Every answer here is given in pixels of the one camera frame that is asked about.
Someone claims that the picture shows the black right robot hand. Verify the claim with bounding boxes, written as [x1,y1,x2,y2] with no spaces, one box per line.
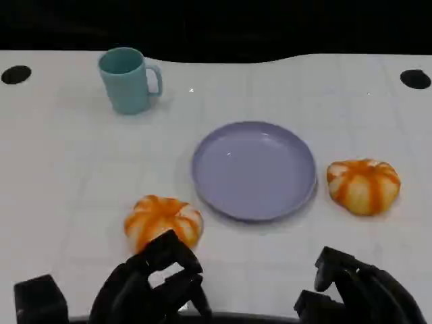
[293,246,429,324]

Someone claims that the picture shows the orange and white bread roll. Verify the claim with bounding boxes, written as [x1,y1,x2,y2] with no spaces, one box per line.
[326,158,402,217]
[124,194,205,254]

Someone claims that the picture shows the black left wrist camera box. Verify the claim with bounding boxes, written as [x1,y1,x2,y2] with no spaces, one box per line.
[13,274,70,324]

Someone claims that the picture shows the lilac plate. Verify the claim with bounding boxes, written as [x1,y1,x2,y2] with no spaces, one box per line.
[191,121,318,223]

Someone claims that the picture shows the pale green mug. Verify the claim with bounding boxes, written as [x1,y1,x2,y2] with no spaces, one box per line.
[98,47,164,115]

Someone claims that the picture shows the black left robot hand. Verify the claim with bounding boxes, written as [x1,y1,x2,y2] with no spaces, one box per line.
[89,229,213,324]

